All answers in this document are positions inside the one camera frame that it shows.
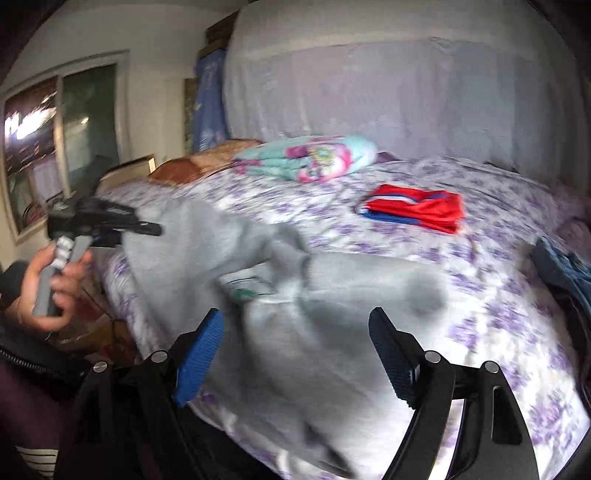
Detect person's left forearm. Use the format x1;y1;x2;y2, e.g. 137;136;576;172
0;261;31;319

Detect folded red shorts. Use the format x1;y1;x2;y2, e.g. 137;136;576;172
355;184;464;235

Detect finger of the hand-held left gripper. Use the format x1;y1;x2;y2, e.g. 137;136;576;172
121;213;162;237

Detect blue patterned hanging cloth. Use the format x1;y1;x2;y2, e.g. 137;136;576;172
193;48;229;153

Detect person's black jacket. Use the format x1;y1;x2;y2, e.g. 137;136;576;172
0;314;95;402

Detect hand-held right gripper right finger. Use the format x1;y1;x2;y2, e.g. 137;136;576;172
368;307;541;480

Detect grey sweatshirt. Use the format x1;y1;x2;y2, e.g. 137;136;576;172
122;196;446;478

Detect blue jeans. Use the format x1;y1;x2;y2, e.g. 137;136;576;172
531;237;591;361

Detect person's maroon trousers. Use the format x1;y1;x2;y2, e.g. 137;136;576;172
0;360;77;480

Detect green framed picture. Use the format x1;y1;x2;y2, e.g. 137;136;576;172
184;78;200;155

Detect person's left hand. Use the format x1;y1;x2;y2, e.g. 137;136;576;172
17;247;93;334

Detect window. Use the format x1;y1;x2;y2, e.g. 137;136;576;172
0;51;131;243

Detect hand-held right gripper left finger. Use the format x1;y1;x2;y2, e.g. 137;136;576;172
69;308;225;480

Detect beige bedside table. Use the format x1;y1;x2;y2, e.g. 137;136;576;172
99;154;158;190

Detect lilac headboard cover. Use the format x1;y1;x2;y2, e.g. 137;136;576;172
224;0;573;181

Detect folded floral quilt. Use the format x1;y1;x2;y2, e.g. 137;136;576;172
233;135;378;183

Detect purple floral bedspread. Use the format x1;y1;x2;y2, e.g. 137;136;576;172
97;154;591;480

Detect orange brown pillow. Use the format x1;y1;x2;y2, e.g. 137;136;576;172
148;141;262;185

